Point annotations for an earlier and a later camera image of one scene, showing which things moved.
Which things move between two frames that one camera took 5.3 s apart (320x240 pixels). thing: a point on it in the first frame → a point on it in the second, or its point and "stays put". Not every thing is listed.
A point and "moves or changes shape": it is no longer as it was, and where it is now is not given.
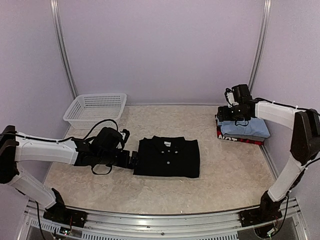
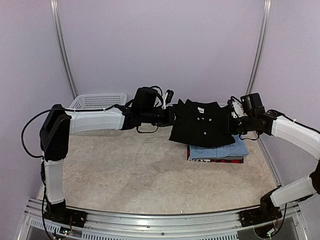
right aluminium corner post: [267, 8] stays put
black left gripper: [124, 162] → [171, 111]
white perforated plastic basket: [89, 111] stays put
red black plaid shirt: [221, 136] → [229, 161]
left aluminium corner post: [60, 36] stays put
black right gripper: [223, 115] → [230, 127]
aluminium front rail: [292, 220] stays put
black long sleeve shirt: [172, 156] → [203, 124]
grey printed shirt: [234, 138] → [208, 159]
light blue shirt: [255, 128] moves or changes shape
